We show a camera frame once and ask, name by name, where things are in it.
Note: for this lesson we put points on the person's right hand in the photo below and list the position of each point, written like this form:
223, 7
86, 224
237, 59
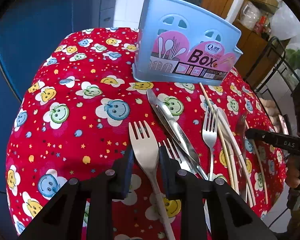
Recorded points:
293, 173

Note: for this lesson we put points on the blue kitchen counter cabinet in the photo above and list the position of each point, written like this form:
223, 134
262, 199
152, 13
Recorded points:
29, 31

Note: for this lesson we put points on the steel table knife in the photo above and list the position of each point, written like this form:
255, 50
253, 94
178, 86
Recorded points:
168, 110

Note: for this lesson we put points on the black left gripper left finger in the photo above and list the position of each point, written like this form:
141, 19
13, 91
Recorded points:
62, 217

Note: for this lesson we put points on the wooden shelf cabinet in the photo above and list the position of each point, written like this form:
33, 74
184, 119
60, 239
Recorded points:
260, 51

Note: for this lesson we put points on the steel fork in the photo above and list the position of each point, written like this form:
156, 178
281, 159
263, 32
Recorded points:
174, 153
209, 134

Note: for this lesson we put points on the black metal rack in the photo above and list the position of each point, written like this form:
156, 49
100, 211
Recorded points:
275, 74

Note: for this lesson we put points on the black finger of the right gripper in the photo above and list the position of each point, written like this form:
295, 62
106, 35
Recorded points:
282, 141

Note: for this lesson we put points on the white plastic fork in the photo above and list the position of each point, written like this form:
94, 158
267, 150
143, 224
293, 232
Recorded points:
146, 151

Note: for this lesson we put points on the white plastic spoon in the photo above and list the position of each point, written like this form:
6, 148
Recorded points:
235, 150

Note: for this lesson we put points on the red smiley-print tablecloth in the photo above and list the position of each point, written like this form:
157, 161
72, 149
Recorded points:
73, 120

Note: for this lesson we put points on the light blue chopsticks box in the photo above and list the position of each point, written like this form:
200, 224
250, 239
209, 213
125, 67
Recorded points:
182, 42

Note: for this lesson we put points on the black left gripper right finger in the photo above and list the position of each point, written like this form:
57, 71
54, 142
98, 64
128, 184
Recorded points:
209, 208

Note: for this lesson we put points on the white plastic bag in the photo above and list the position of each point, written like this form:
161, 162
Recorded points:
284, 24

